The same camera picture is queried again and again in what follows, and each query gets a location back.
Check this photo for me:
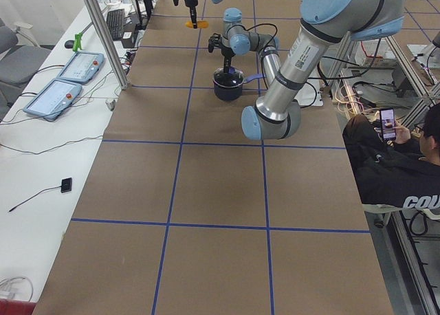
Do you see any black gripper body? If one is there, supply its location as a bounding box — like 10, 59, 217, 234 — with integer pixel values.
184, 0, 197, 8
221, 45, 235, 59

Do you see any yellow plastic corn cob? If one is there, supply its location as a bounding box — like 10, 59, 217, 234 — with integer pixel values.
185, 21, 209, 29

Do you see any glass pot lid blue knob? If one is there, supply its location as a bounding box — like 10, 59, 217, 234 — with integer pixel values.
213, 67, 245, 88

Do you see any dark blue saucepan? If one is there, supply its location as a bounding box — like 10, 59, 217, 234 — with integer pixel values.
212, 67, 263, 101

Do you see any black keyboard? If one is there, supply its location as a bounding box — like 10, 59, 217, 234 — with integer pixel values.
106, 9, 125, 41

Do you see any green clamp tool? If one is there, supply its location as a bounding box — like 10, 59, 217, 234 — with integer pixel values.
64, 32, 83, 52

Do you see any far teach pendant tablet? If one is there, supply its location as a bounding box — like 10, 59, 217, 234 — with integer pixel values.
57, 51, 105, 85

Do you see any teach pendant tablet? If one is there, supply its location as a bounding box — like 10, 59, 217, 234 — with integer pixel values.
57, 51, 105, 85
23, 78, 83, 121

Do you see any near teach pendant tablet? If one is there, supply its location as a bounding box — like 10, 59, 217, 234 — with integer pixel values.
23, 78, 83, 121

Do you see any smartphone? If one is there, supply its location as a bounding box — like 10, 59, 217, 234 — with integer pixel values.
379, 108, 396, 141

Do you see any small black square sensor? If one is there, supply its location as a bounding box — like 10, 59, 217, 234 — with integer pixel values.
60, 177, 73, 193

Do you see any seated person in black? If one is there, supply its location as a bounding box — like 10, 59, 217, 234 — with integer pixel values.
342, 104, 439, 209

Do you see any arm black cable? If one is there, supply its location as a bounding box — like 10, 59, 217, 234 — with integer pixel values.
240, 23, 319, 109

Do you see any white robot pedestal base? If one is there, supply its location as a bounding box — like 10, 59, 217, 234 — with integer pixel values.
295, 82, 322, 107

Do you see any aluminium frame post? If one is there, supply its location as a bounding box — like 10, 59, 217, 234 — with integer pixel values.
83, 0, 129, 90

